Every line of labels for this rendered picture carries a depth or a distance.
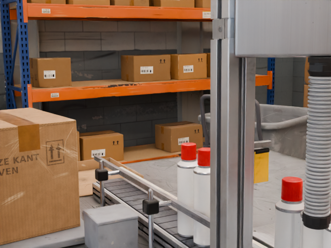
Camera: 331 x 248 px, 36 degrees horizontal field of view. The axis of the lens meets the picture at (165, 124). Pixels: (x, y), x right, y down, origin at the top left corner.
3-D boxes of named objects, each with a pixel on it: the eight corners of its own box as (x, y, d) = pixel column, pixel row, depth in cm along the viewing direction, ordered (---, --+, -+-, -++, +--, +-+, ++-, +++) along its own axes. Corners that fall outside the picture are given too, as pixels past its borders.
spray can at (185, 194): (205, 235, 112) (205, 144, 108) (184, 239, 109) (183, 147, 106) (193, 228, 116) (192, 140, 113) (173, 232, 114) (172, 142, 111)
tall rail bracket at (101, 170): (124, 217, 138) (123, 158, 136) (99, 222, 135) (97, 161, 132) (120, 213, 141) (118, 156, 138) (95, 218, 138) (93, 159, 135)
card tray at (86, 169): (144, 187, 166) (143, 175, 166) (66, 199, 155) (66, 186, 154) (110, 167, 193) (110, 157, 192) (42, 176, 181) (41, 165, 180)
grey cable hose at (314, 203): (337, 227, 63) (345, 57, 59) (315, 232, 61) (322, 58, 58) (316, 219, 66) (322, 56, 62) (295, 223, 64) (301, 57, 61)
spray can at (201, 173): (222, 244, 106) (223, 149, 103) (201, 249, 104) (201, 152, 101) (209, 236, 111) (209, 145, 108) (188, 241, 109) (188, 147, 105)
